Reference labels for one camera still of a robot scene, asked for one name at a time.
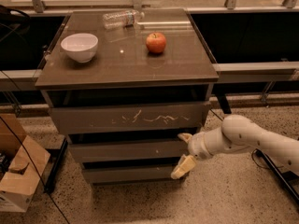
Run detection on black bar on floor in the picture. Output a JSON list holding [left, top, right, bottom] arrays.
[[44, 139, 68, 194]]

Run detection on red apple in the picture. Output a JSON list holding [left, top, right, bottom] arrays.
[[146, 33, 166, 54]]

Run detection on white ceramic bowl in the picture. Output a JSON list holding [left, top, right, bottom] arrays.
[[61, 33, 98, 63]]

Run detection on black metal stand leg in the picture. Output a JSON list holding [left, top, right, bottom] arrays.
[[255, 149, 299, 205]]

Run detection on black floor cable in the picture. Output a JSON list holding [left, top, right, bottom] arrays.
[[208, 108, 299, 170]]

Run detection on grey top drawer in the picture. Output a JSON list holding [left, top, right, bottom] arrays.
[[50, 102, 210, 134]]

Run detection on grey drawer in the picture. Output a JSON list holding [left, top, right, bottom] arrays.
[[69, 139, 189, 162], [50, 102, 210, 134], [82, 164, 175, 183]]

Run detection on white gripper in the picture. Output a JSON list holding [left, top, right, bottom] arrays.
[[171, 128, 225, 179]]

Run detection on grey drawer cabinet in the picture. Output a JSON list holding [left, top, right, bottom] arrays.
[[35, 8, 220, 186]]

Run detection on cardboard box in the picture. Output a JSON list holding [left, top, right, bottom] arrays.
[[0, 114, 50, 213]]

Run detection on grey bottom drawer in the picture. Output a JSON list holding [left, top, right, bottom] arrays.
[[82, 164, 175, 183]]

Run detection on black bag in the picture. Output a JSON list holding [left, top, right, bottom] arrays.
[[0, 5, 31, 43]]

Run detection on clear plastic water bottle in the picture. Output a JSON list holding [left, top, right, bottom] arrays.
[[103, 10, 145, 30]]

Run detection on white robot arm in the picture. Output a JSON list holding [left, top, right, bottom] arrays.
[[171, 115, 299, 179]]

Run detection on black cable left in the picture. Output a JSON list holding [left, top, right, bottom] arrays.
[[0, 70, 71, 224]]

